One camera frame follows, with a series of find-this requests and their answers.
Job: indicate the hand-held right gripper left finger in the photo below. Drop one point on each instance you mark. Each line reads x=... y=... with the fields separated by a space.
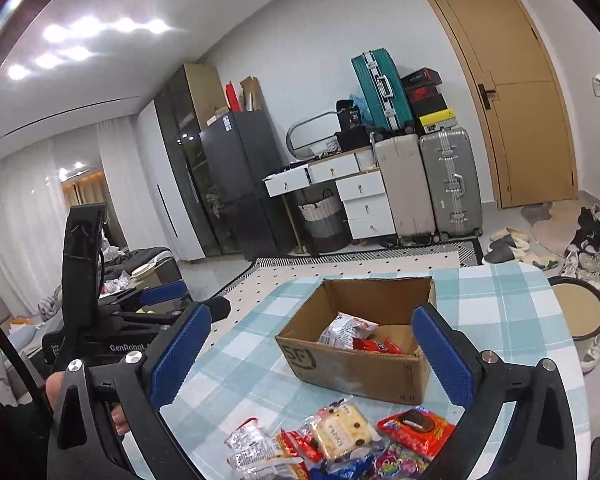
x=180 y=355

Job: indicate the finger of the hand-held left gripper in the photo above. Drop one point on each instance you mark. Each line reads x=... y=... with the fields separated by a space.
x=219 y=307
x=165 y=292

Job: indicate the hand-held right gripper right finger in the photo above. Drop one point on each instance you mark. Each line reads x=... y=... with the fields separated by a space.
x=442 y=355

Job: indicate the red cookie packet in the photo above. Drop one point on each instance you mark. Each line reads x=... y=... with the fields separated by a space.
x=420 y=432

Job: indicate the brown cardboard box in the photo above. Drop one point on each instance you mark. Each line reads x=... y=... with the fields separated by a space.
x=360 y=375

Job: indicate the silver white snack packet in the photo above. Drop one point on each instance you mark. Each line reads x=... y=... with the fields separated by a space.
x=247 y=447

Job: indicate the purple colourful candy packet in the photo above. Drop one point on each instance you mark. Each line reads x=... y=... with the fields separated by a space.
x=395 y=465

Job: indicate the clear cracker packet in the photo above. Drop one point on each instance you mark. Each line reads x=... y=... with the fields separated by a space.
x=340 y=432

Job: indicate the red yellow snack packet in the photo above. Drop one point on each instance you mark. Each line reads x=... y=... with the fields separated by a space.
x=292 y=447

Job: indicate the blue cookie packet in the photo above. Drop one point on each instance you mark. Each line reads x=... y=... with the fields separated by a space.
x=342 y=472

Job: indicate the person's left forearm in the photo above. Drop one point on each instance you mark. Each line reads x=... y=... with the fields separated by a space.
x=10 y=440

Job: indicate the person's left hand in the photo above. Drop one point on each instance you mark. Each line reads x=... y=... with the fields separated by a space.
x=54 y=392

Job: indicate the dark coffee table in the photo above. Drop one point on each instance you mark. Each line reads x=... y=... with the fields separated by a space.
x=150 y=260

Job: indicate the white sheer curtain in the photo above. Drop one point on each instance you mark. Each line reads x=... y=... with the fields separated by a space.
x=30 y=200

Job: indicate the black refrigerator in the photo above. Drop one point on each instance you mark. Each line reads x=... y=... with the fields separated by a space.
x=245 y=185

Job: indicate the woven laundry basket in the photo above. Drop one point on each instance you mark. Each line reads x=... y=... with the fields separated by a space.
x=322 y=220

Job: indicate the round cream stool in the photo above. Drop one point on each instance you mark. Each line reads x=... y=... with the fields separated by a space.
x=575 y=310

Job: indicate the beige door mat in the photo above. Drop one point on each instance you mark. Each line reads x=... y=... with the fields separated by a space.
x=550 y=225

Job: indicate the white drawer desk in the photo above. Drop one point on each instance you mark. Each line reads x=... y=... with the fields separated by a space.
x=365 y=205

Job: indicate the beige suitcase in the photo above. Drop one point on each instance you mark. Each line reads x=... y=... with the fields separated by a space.
x=405 y=185

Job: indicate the silver suitcase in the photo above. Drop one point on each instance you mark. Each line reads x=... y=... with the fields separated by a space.
x=450 y=180

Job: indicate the group of loose shoes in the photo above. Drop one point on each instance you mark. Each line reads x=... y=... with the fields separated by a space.
x=592 y=260

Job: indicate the dark glass cabinet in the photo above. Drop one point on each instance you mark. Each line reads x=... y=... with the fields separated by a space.
x=185 y=110

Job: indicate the oval metal-framed mirror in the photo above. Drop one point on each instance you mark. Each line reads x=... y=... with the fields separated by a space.
x=291 y=135

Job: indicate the black storage box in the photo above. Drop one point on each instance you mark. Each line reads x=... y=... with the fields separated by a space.
x=352 y=140

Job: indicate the black printed bag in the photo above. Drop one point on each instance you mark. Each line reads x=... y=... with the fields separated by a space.
x=349 y=116

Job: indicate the yellow black shoe box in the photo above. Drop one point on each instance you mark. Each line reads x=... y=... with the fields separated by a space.
x=437 y=122

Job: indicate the blue plastic bag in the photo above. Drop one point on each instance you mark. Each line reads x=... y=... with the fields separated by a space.
x=365 y=107

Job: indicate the wooden door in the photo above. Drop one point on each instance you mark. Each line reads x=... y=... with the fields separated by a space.
x=505 y=110

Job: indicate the red black shoe box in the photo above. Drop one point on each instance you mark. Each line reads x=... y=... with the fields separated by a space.
x=424 y=92

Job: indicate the teal suitcase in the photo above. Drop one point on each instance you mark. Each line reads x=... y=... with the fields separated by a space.
x=380 y=85

